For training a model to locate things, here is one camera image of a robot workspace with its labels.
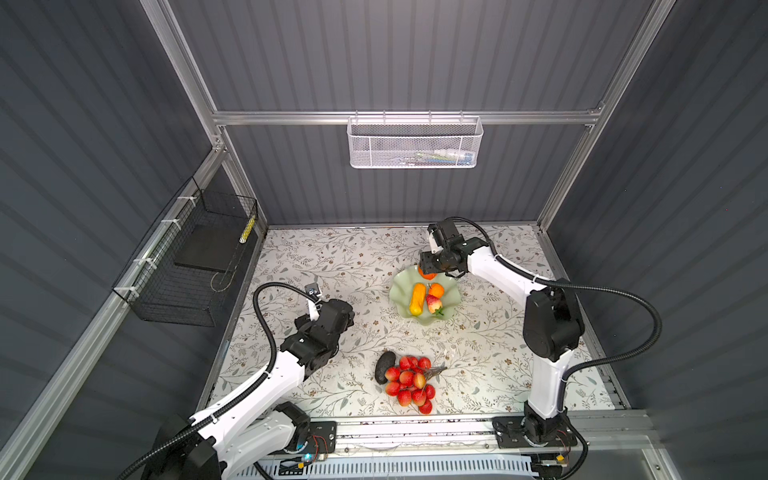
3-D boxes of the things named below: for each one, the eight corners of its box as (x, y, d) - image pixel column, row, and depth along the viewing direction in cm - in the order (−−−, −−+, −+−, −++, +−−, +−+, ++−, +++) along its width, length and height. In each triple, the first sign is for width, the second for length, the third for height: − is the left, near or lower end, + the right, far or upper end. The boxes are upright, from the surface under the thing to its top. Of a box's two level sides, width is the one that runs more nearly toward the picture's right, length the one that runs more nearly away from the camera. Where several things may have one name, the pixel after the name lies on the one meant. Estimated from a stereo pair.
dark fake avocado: (371, 380, 84) (370, 375, 81) (384, 354, 89) (384, 348, 86) (384, 386, 83) (383, 381, 80) (396, 359, 88) (396, 353, 85)
